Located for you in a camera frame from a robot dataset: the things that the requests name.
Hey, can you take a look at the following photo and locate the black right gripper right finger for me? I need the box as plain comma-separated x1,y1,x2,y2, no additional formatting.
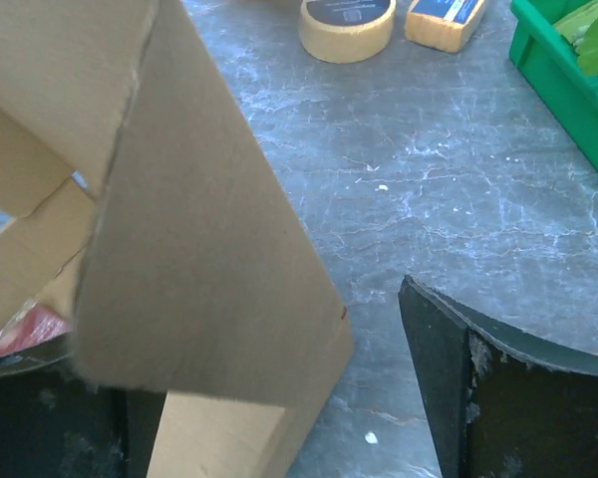
399,276,598,478

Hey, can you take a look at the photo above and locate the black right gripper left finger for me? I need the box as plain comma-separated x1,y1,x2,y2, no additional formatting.
0,356,165,478

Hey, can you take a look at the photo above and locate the red packet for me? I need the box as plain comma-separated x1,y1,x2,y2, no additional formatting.
0,303,71,359

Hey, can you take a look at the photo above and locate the cardboard sheet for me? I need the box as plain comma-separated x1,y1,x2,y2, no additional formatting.
0,1,353,477

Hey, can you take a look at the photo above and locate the green plastic tray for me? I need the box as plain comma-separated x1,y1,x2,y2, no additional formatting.
509,0,598,172

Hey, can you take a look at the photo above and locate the green leafy vegetable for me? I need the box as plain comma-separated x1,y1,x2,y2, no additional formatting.
554,1,598,77

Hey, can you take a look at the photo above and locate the yellow sponge block blue label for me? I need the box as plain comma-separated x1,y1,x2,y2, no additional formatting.
405,0,488,53

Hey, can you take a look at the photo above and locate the yellow tape roll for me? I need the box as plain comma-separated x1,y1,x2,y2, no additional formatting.
298,0,396,64

